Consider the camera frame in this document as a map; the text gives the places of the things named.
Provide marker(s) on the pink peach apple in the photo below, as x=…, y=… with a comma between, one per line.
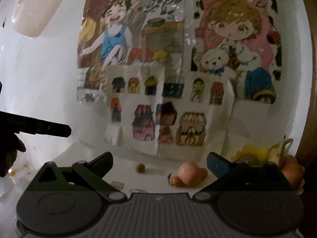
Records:
x=190, y=174

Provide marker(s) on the pear in bowl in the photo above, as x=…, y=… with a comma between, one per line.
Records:
x=277, y=152

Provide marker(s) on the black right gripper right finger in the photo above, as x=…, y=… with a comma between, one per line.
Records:
x=239, y=177

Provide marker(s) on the small orange with stem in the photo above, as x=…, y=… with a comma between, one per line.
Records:
x=175, y=181

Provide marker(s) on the girl with teddy poster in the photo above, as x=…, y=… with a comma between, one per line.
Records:
x=237, y=40

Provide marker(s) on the pink lamp shade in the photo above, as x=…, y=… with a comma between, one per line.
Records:
x=30, y=17

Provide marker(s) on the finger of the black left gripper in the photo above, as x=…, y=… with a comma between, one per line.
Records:
x=19, y=123

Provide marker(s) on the yellow plastic bowl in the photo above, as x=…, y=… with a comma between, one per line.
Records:
x=257, y=157

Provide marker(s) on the small brown kiwi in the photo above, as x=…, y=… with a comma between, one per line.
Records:
x=140, y=168

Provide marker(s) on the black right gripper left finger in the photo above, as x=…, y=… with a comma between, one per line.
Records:
x=81, y=176

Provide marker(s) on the houses drawing paper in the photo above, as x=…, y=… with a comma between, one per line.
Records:
x=166, y=112

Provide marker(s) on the boy cartoon poster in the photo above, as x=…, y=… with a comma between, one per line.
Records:
x=119, y=36

